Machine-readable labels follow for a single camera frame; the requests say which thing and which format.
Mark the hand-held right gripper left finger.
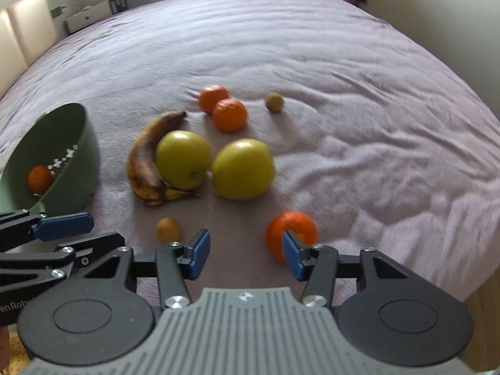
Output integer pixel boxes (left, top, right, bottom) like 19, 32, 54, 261
80, 229, 212, 310

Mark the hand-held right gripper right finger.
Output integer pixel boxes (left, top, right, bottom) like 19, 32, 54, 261
282, 230, 420, 308

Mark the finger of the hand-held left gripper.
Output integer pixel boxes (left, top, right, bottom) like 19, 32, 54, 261
0, 210, 95, 253
0, 232, 126, 283

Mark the large orange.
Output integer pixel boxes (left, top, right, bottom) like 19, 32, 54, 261
265, 210, 319, 264

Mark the brown kiwi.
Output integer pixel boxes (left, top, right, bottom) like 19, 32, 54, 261
266, 92, 285, 113
156, 217, 183, 244

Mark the green bowl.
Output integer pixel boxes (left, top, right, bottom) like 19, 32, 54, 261
0, 102, 101, 218

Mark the green apple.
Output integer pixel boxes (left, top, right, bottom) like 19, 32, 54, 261
155, 130, 213, 190
211, 138, 276, 200

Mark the brown spotted banana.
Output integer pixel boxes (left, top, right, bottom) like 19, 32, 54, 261
127, 110, 203, 207

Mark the orange with dimpled skin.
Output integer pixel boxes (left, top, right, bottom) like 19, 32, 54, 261
212, 99, 249, 133

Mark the small orange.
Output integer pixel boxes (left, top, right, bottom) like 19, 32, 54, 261
27, 165, 53, 195

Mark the orange with green stem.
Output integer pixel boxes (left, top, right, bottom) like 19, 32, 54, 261
198, 84, 230, 115

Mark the cream padded headboard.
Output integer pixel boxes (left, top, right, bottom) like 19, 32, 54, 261
0, 0, 59, 99

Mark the purple blanket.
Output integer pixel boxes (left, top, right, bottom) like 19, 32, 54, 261
0, 0, 500, 310

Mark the white nightstand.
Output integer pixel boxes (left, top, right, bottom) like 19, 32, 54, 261
64, 0, 115, 34

